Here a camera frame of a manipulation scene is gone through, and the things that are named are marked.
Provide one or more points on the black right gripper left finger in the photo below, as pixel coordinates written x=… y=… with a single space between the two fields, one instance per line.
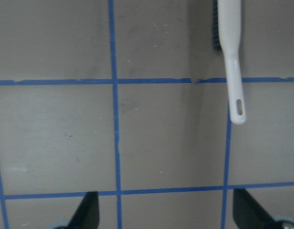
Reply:
x=87 y=215

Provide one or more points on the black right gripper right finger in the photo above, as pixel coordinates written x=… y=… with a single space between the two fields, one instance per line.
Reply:
x=249 y=214

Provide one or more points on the white hand brush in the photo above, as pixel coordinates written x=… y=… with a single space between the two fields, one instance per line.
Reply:
x=227 y=29

